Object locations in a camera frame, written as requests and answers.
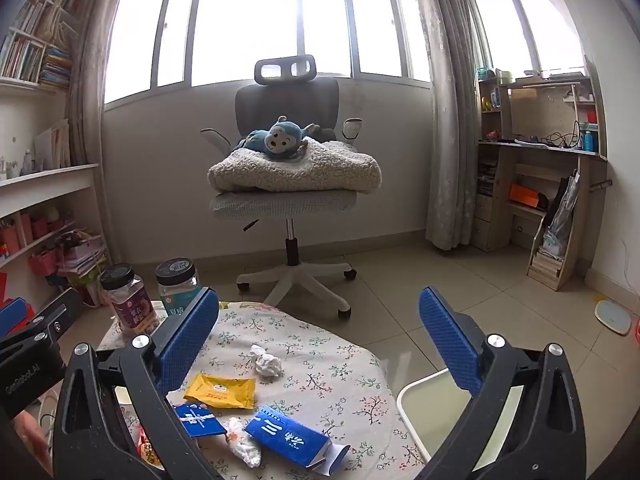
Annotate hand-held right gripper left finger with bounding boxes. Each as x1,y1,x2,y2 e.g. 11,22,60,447
51,286,223,480

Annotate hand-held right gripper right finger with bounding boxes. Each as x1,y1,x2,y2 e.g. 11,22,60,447
417,286,601,480

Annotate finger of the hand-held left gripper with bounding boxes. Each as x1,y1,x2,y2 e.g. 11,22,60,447
0,287,84,358
0,297,30,338

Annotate yellow snack packet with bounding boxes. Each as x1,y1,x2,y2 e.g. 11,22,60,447
184,373,257,412

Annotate white plastic bin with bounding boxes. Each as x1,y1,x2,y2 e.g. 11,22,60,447
396,367,526,466

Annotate white tissue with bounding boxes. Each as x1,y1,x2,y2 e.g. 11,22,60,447
249,344,284,378
222,417,263,468

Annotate small blue packet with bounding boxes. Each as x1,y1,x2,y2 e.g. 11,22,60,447
175,402,228,438

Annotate red snack wrapper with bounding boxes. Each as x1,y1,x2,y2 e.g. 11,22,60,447
135,427,166,471

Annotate blue carton box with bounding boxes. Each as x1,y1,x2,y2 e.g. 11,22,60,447
243,405,351,476

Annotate person's left hand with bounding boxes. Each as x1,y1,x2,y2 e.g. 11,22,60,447
12,410,53,476

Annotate teal label nut jar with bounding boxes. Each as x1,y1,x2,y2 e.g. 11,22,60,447
155,258,202,318

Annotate pink storage basket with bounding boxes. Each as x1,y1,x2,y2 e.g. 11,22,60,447
30,250,58,277

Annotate stack of papers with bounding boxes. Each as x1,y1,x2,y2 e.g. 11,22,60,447
55,232,108,281

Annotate purple label nut jar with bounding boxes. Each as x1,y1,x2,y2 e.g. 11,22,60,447
99,263,161,341

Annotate stack of books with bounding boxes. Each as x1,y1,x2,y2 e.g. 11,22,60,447
530,250,563,281

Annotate floral tablecloth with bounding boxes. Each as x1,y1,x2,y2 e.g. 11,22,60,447
97,300,428,480

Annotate white bookshelf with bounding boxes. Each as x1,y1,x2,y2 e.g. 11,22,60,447
0,0,108,311

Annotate orange box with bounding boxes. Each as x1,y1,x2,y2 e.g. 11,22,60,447
509,183,548,209

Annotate white bathroom scale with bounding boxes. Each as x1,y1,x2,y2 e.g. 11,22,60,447
594,300,633,337

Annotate silver foil bag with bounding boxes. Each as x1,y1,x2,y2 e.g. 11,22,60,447
542,172,581,261

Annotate leaning paper sheets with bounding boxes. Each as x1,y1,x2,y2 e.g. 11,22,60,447
35,120,71,168

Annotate wooden desk with shelves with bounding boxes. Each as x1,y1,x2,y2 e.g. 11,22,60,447
470,67,613,291

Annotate cream fleece blanket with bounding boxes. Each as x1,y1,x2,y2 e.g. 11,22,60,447
207,137,383,196

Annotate grey curtain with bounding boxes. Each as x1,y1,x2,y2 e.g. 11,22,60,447
66,0,151,241
410,0,486,251

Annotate blue monkey plush toy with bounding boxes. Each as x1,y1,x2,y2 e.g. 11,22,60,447
232,116,321,161

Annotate grey office chair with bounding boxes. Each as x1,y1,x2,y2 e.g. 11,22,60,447
200,55,364,321

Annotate row of books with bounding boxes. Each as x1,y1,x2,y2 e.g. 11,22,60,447
0,0,81,91

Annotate large barred window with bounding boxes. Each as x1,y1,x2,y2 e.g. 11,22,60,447
102,0,433,106

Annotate narrow side window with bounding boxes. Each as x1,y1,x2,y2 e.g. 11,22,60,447
465,0,588,76

